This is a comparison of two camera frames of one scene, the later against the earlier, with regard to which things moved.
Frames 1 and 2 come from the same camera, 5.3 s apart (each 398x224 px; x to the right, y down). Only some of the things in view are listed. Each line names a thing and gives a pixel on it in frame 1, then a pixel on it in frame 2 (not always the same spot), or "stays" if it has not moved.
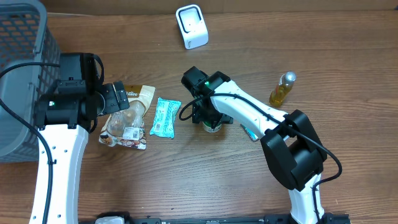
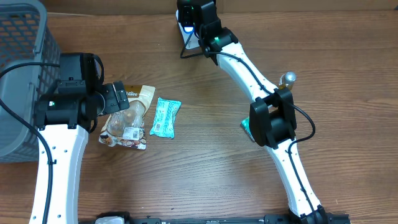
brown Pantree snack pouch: [127, 127] stays
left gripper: [113, 104] stays
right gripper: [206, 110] to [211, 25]
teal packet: [163, 122] stays
